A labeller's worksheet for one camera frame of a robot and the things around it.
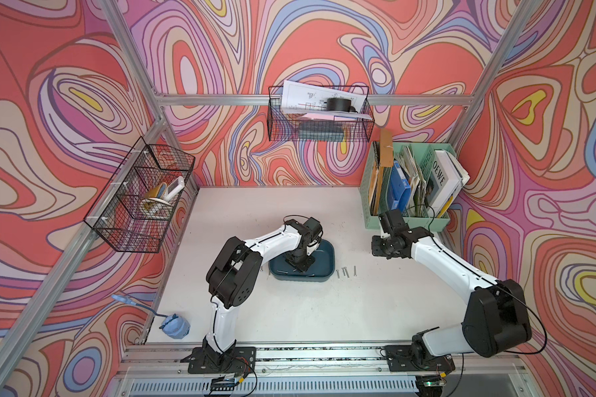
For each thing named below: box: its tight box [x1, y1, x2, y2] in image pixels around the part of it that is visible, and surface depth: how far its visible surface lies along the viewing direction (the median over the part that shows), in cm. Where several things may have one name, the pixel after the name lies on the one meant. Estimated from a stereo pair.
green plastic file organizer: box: [360, 140, 458, 233], surface depth 98 cm
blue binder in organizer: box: [390, 160, 412, 211], surface depth 97 cm
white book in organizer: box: [425, 150, 471, 217], surface depth 93 cm
